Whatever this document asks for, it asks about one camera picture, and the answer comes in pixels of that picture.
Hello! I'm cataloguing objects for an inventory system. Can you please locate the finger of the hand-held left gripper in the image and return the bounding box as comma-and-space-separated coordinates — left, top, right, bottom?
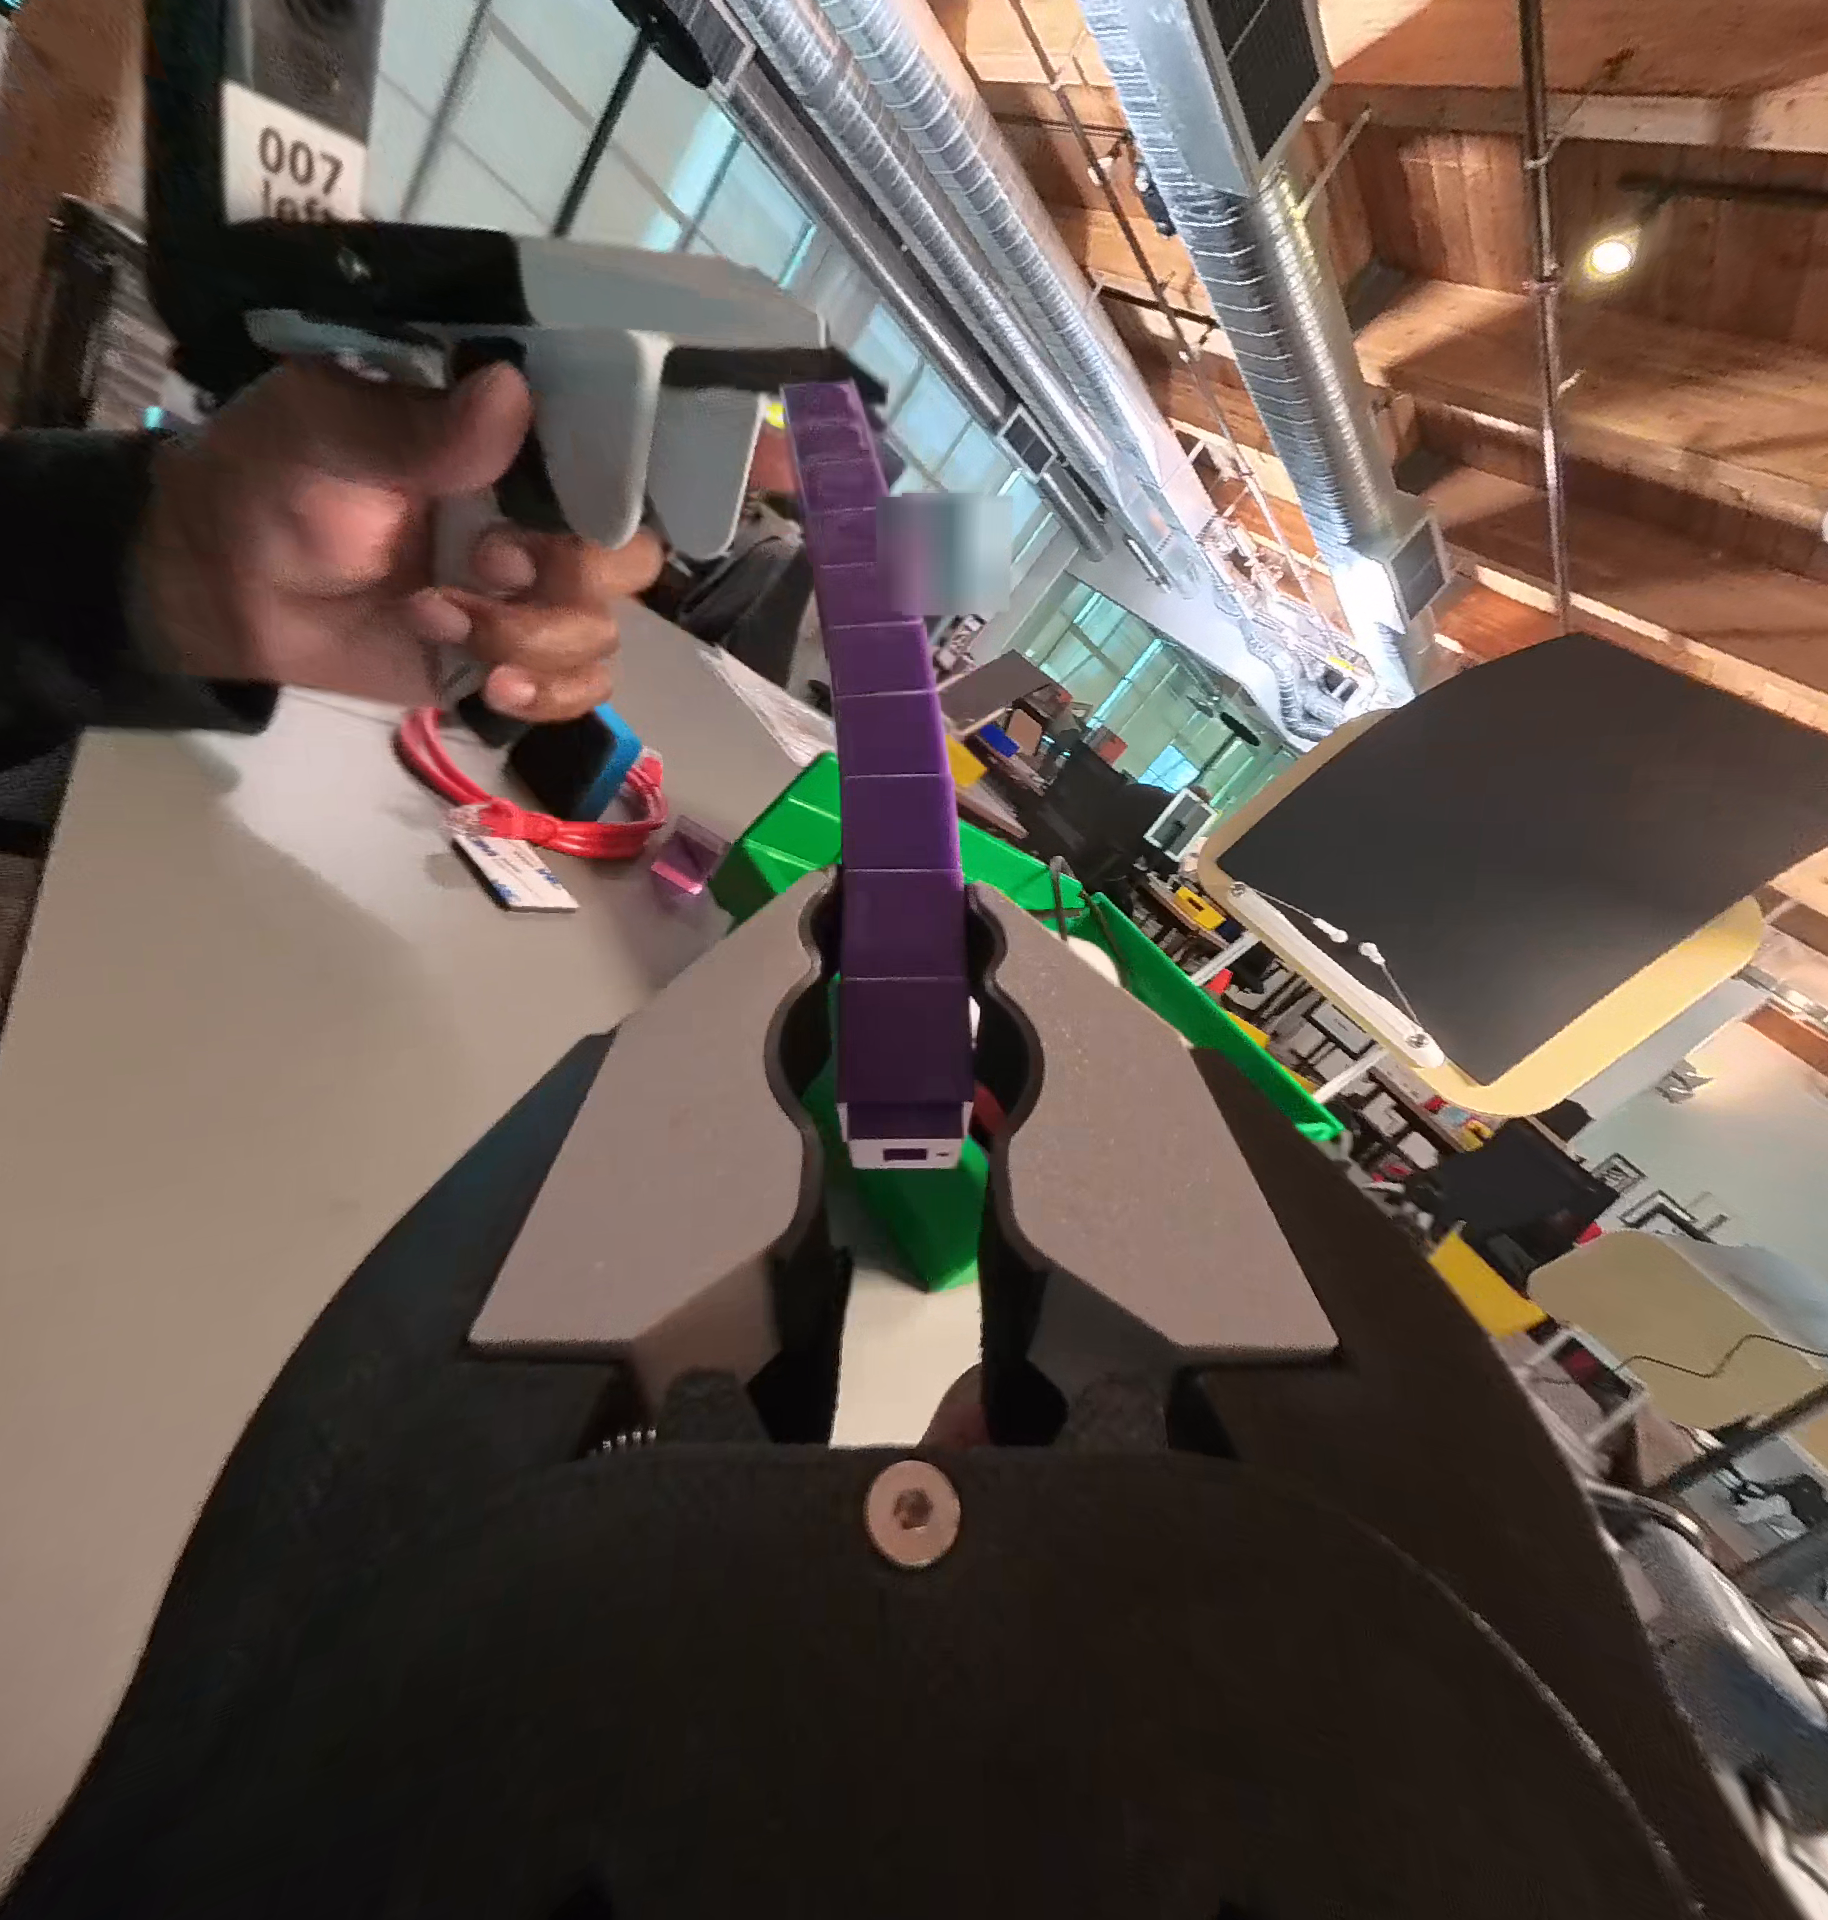
526, 336, 772, 564
511, 239, 855, 408

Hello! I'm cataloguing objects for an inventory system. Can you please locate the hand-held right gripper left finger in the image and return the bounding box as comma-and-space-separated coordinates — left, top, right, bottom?
466, 881, 844, 1435

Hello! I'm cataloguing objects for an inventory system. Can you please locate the green plastic bin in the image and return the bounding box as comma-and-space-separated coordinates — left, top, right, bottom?
714, 746, 1357, 1299

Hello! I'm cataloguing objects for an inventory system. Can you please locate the blue and black device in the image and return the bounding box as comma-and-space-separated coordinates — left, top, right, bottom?
563, 716, 646, 818

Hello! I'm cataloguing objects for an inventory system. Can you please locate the black panel with pale rim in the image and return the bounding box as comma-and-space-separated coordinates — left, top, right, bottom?
1193, 631, 1828, 1118

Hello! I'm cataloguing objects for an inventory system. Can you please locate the thin silver air duct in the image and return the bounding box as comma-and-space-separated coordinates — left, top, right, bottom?
661, 0, 1290, 737

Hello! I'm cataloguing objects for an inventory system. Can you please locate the white card with blue print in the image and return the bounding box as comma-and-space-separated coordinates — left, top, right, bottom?
447, 829, 582, 914

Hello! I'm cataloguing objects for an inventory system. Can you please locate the black monitor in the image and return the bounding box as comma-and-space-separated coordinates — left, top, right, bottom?
1036, 749, 1185, 888

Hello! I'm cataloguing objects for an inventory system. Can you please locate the large silver air duct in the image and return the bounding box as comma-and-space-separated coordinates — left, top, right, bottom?
1081, 0, 1456, 618

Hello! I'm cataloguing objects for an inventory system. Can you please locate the purple plastic tool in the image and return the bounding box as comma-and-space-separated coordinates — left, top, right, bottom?
786, 376, 986, 1179

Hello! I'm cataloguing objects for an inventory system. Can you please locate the red cable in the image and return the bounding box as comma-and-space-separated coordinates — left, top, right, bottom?
397, 704, 675, 864

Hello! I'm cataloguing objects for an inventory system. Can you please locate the person's left hand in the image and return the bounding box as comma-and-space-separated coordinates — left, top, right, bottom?
136, 361, 670, 729

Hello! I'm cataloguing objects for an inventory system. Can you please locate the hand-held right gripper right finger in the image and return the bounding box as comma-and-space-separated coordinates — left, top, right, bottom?
976, 899, 1341, 1418

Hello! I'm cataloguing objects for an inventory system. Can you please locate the pale yellow board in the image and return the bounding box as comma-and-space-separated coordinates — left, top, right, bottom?
1522, 1226, 1828, 1443

